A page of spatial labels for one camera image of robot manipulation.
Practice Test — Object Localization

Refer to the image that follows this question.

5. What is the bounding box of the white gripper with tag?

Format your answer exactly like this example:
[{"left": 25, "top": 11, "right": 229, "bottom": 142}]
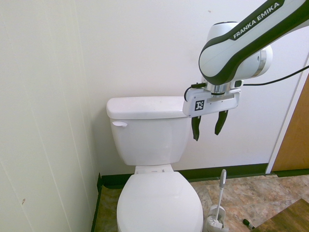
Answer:
[{"left": 183, "top": 88, "right": 241, "bottom": 142}]

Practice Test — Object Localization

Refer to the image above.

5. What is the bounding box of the white ceramic toilet tank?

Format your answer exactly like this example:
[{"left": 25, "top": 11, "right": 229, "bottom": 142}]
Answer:
[{"left": 110, "top": 113, "right": 194, "bottom": 166}]

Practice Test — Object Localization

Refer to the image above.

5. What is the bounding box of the white toilet brush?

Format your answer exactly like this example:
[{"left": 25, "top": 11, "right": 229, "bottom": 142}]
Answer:
[{"left": 212, "top": 169, "right": 227, "bottom": 224}]

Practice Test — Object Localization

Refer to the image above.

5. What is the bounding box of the white toilet tank lid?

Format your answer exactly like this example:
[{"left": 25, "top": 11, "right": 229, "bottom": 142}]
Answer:
[{"left": 106, "top": 96, "right": 188, "bottom": 119}]

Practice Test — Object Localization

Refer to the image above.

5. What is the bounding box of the white ceramic toilet bowl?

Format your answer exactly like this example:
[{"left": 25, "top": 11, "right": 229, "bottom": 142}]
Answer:
[{"left": 116, "top": 164, "right": 206, "bottom": 232}]

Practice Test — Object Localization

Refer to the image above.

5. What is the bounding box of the white toilet seat cover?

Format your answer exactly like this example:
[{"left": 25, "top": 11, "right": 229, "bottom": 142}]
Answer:
[{"left": 116, "top": 173, "right": 205, "bottom": 232}]

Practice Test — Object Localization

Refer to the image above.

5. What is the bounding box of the white toilet brush holder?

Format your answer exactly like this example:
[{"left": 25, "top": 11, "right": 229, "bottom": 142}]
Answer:
[{"left": 205, "top": 204, "right": 230, "bottom": 232}]

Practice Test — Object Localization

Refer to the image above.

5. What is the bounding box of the brown wooden door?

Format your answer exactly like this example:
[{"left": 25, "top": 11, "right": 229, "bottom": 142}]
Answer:
[{"left": 272, "top": 72, "right": 309, "bottom": 173}]

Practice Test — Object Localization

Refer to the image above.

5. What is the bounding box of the small black tool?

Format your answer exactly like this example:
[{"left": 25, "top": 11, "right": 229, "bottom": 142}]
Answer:
[{"left": 242, "top": 218, "right": 256, "bottom": 230}]

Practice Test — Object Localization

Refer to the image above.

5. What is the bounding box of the dark wooden board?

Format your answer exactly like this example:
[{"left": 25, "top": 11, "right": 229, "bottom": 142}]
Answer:
[{"left": 263, "top": 197, "right": 309, "bottom": 232}]

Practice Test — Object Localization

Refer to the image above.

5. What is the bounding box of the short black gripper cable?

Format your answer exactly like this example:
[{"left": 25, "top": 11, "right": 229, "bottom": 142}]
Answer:
[{"left": 184, "top": 83, "right": 207, "bottom": 101}]

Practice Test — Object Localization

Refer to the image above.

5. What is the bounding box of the black wall baseboard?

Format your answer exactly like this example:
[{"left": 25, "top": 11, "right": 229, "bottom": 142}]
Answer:
[
  {"left": 100, "top": 169, "right": 268, "bottom": 190},
  {"left": 90, "top": 173, "right": 102, "bottom": 232}
]

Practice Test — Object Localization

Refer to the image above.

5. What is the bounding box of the white door frame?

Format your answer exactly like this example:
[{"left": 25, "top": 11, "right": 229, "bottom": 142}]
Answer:
[{"left": 265, "top": 48, "right": 309, "bottom": 174}]

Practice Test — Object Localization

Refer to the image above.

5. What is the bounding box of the long black camera cable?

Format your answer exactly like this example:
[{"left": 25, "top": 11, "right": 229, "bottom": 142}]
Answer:
[{"left": 242, "top": 65, "right": 309, "bottom": 87}]

